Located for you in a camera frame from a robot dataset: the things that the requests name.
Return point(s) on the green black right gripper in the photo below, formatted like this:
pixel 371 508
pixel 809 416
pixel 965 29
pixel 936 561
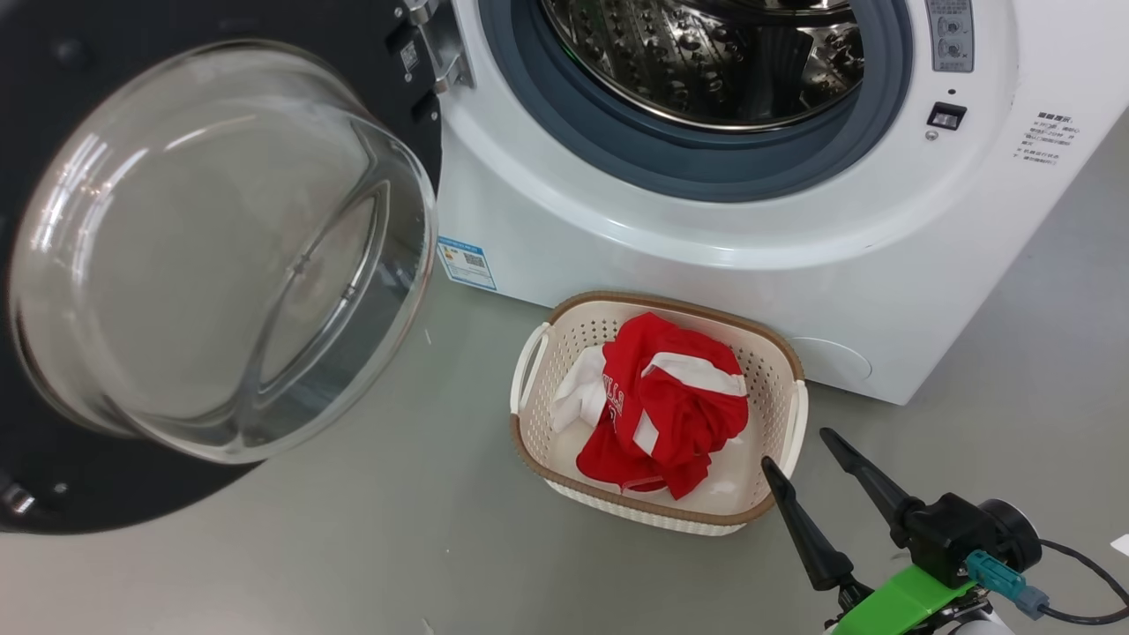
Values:
pixel 900 604

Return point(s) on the red and white jersey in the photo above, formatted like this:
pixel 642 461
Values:
pixel 679 414

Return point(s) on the washer door glass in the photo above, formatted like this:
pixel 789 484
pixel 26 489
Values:
pixel 220 265

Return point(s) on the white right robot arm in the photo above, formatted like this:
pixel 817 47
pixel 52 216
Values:
pixel 983 626

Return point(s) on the white front-load washing machine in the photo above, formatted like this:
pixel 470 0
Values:
pixel 706 282

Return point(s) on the cream perforated laundry basket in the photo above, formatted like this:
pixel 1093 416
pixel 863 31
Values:
pixel 556 432

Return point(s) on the black rectangular recessed port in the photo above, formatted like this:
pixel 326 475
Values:
pixel 946 115

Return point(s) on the grey rubber door gasket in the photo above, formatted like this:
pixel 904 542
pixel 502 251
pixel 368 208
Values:
pixel 617 150

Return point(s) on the steel washing machine drum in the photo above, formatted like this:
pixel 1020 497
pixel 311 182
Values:
pixel 706 62

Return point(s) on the round white filter cover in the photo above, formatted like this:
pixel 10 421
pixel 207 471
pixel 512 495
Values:
pixel 833 360

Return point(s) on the white paper scrap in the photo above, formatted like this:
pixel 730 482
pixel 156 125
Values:
pixel 1121 544

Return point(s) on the blue white energy label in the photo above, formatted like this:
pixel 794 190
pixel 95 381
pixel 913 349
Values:
pixel 467 263

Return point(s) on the grey instruction label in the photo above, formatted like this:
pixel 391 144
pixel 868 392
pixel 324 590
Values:
pixel 950 35

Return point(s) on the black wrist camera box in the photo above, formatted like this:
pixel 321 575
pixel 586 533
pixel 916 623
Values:
pixel 953 534

